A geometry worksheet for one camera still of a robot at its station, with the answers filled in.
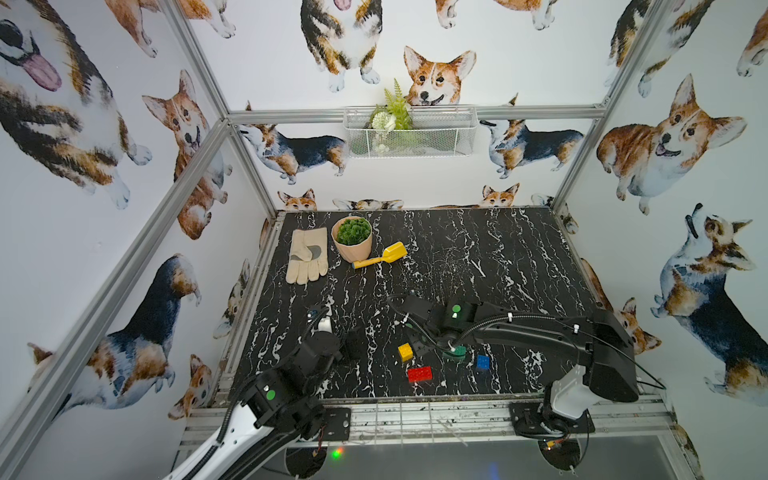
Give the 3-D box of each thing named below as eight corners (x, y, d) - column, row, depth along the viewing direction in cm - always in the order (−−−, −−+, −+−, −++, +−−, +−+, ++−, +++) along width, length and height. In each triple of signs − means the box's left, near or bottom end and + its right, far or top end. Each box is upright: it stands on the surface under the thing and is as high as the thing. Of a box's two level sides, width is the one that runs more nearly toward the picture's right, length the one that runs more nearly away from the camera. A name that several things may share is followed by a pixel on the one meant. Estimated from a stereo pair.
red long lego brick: (408, 382, 82) (408, 380, 80) (407, 371, 84) (407, 368, 82) (433, 379, 83) (433, 377, 81) (431, 368, 84) (431, 365, 83)
